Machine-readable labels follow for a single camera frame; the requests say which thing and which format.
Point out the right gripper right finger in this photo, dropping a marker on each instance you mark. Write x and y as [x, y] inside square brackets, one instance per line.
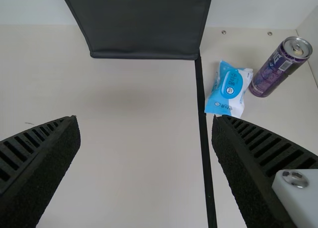
[253, 168]

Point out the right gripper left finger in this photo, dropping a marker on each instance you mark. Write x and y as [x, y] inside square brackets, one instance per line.
[37, 168]

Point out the black strip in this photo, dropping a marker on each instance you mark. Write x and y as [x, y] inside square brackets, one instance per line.
[202, 138]

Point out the blue white wipes pack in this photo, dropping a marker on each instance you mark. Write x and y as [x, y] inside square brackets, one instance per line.
[228, 89]

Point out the purple can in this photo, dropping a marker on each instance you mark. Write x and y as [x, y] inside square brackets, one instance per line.
[273, 69]

